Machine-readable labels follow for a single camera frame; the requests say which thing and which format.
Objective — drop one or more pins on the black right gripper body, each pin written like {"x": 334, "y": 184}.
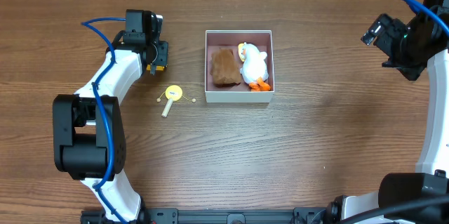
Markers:
{"x": 391, "y": 46}

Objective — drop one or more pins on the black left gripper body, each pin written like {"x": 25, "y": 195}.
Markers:
{"x": 160, "y": 54}

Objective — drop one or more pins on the brown furry plush toy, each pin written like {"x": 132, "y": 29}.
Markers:
{"x": 224, "y": 68}

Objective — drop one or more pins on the white plush duck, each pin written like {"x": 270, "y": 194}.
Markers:
{"x": 254, "y": 69}

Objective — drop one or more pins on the yellow toy truck grey cannon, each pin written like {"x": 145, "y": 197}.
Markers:
{"x": 152, "y": 69}

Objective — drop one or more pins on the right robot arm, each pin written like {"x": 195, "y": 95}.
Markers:
{"x": 413, "y": 48}

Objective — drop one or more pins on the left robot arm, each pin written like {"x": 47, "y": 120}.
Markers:
{"x": 88, "y": 136}

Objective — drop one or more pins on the yellow rattle drum toy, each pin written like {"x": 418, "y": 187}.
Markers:
{"x": 173, "y": 94}

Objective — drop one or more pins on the white cardboard box pink inside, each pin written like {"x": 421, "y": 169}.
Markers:
{"x": 217, "y": 39}

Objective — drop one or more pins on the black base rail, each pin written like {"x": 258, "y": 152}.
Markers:
{"x": 299, "y": 215}

